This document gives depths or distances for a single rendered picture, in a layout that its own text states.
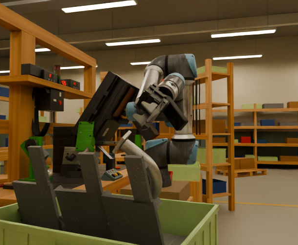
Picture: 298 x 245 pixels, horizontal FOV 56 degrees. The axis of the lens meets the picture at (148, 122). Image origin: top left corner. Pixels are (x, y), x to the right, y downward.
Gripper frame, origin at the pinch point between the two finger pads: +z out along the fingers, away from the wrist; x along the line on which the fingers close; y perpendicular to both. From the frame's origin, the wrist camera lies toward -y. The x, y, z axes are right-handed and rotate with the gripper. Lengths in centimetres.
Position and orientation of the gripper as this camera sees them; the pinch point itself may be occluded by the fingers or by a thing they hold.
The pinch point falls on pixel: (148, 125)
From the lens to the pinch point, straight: 78.4
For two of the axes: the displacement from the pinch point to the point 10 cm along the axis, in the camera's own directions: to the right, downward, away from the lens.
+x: 4.9, -6.7, -5.6
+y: -8.0, -6.0, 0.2
